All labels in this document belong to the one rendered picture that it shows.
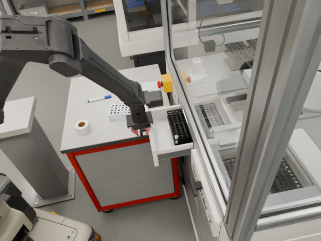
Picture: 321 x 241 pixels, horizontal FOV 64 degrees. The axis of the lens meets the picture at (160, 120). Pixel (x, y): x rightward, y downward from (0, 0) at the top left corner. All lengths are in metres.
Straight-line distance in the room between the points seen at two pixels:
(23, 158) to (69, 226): 0.51
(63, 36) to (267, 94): 0.39
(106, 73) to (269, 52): 0.43
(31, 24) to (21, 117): 1.12
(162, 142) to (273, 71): 0.83
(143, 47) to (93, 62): 1.17
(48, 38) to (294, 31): 0.43
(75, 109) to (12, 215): 0.65
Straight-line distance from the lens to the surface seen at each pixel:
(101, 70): 0.65
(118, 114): 1.35
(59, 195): 2.14
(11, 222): 1.16
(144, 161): 1.45
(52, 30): 0.57
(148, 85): 1.53
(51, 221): 1.73
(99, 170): 1.49
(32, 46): 0.54
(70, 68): 0.56
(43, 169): 1.88
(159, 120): 1.21
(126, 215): 1.91
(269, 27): 0.35
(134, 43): 1.76
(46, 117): 2.84
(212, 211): 0.84
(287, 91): 0.34
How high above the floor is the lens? 1.68
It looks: 44 degrees down
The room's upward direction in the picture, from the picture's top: 7 degrees counter-clockwise
